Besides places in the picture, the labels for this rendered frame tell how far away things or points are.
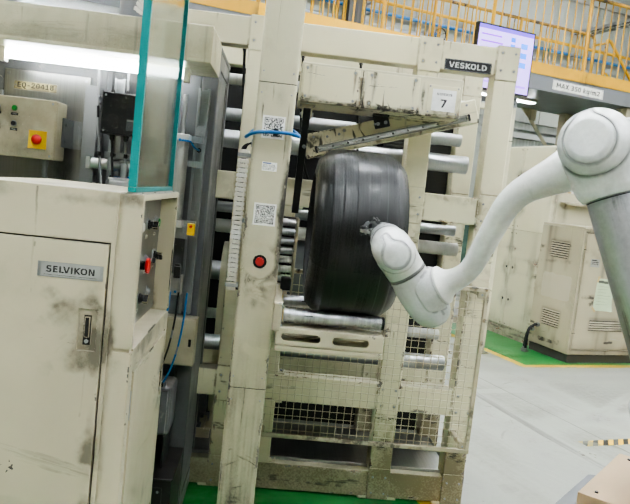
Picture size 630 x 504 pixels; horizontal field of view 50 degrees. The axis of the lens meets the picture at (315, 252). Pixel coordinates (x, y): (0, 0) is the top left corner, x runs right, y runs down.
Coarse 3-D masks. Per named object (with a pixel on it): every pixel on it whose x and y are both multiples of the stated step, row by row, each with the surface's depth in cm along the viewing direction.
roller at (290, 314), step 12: (288, 312) 225; (300, 312) 225; (312, 312) 226; (324, 312) 226; (324, 324) 227; (336, 324) 226; (348, 324) 226; (360, 324) 226; (372, 324) 226; (384, 324) 227
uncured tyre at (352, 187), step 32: (320, 160) 230; (352, 160) 222; (384, 160) 225; (320, 192) 216; (352, 192) 213; (384, 192) 214; (320, 224) 213; (352, 224) 210; (320, 256) 213; (352, 256) 211; (320, 288) 218; (352, 288) 217; (384, 288) 217
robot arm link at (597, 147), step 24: (576, 120) 127; (600, 120) 125; (624, 120) 127; (576, 144) 127; (600, 144) 124; (624, 144) 125; (576, 168) 128; (600, 168) 126; (624, 168) 127; (576, 192) 134; (600, 192) 129; (624, 192) 129; (600, 216) 131; (624, 216) 128; (600, 240) 132; (624, 240) 128; (624, 264) 128; (624, 288) 129; (624, 312) 130; (624, 336) 132
